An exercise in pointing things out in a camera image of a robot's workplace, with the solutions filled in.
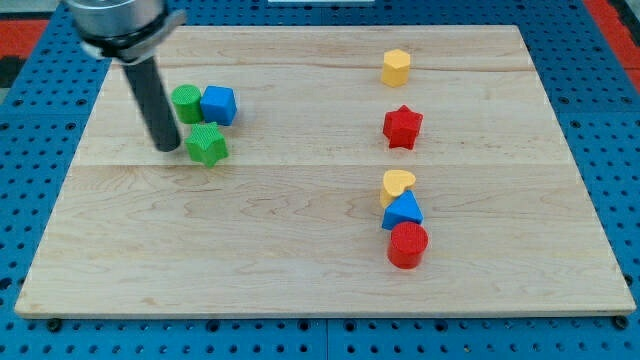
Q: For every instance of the red cylinder block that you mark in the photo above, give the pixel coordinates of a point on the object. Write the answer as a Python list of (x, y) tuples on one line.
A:
[(408, 242)]

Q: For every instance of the green star block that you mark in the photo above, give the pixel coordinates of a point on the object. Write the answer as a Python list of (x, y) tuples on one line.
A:
[(206, 144)]

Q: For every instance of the yellow heart block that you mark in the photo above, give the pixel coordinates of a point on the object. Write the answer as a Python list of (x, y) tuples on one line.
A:
[(394, 183)]

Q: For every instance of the blue cube block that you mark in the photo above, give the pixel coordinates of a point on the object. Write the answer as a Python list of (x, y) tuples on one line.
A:
[(218, 105)]

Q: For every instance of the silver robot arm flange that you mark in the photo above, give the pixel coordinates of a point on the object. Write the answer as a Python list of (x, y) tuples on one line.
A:
[(128, 31)]

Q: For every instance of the green cylinder block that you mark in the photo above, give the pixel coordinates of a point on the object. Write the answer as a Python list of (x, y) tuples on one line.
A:
[(186, 101)]

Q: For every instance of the yellow hexagon block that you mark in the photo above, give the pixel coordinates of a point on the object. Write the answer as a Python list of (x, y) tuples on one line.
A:
[(396, 66)]

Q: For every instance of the red star block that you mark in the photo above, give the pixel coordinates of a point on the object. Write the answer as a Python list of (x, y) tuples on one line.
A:
[(402, 127)]

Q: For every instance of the light wooden board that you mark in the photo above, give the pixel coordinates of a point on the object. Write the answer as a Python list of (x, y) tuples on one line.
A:
[(289, 224)]

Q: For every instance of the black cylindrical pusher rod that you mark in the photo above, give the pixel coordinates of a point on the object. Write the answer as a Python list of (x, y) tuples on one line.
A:
[(148, 90)]

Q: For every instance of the blue triangle block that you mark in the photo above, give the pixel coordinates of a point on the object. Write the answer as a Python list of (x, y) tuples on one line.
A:
[(405, 208)]

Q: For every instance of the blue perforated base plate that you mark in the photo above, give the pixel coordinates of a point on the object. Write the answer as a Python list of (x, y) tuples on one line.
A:
[(590, 89)]

